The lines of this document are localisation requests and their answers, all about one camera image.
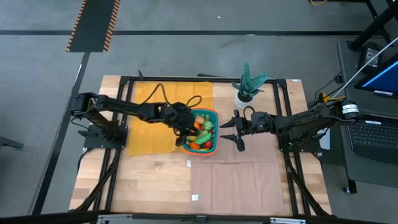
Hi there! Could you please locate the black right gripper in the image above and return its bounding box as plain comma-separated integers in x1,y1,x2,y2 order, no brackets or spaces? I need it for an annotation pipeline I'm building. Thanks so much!
219,109,277,152

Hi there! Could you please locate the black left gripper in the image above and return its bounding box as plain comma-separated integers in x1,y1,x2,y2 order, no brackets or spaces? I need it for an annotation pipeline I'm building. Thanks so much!
164,101,197,147

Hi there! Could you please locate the teal basket orange rim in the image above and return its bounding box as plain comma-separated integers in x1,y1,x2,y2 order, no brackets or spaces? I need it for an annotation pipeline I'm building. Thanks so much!
182,107,220,156

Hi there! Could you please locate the yellow cloth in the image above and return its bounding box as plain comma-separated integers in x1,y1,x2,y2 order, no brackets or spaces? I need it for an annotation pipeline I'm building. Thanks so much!
127,81,215,156

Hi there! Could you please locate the snake plant in white pot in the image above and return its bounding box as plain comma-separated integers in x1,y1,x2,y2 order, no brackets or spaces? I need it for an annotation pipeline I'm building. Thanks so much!
231,62,270,110

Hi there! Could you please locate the pink cloth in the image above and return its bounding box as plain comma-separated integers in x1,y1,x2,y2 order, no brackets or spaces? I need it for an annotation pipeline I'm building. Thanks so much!
186,81,287,216

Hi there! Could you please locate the thin white rod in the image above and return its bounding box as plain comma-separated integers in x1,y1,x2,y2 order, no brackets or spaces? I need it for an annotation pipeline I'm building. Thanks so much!
331,36,398,100

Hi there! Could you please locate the black orange hazard floor mat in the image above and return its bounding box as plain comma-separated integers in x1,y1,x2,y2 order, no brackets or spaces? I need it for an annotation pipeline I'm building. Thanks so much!
65,0,121,54

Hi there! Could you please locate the black laptop keyboard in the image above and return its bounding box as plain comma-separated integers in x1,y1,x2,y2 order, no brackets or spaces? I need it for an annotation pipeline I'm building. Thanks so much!
348,118,398,166

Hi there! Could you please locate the laptop computer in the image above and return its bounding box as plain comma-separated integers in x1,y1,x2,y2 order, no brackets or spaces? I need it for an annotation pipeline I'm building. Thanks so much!
337,40,398,195

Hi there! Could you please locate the black power adapter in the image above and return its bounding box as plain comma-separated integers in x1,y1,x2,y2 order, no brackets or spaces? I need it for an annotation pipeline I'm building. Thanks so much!
357,42,386,74

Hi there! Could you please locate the monitor with blue screen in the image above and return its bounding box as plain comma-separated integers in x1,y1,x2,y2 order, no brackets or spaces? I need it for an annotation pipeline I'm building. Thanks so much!
354,52,398,100

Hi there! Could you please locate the black furniture leg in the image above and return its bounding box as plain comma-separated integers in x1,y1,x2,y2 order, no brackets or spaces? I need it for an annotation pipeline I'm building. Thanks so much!
0,136,24,150

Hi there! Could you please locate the black stand pole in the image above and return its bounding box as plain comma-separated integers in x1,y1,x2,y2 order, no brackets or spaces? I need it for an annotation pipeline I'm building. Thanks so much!
346,0,398,52

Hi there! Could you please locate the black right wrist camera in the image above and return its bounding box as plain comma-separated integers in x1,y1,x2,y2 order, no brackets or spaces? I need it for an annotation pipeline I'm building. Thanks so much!
250,111,269,129

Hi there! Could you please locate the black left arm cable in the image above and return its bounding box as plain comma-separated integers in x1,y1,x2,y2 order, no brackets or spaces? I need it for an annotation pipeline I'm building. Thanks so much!
140,83,203,109

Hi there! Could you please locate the black table frame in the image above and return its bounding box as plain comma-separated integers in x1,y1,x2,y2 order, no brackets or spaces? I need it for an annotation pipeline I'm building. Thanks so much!
70,74,332,218

